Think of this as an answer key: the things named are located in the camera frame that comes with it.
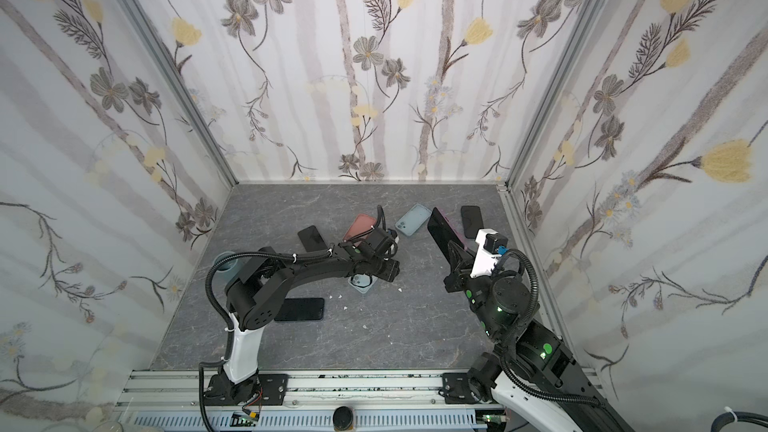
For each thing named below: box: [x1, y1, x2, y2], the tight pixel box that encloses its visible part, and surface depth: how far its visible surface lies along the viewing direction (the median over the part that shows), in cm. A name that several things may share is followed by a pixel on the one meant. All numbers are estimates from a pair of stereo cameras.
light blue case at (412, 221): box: [395, 203, 432, 237], surface depth 110 cm
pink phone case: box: [343, 214, 377, 241], surface depth 112 cm
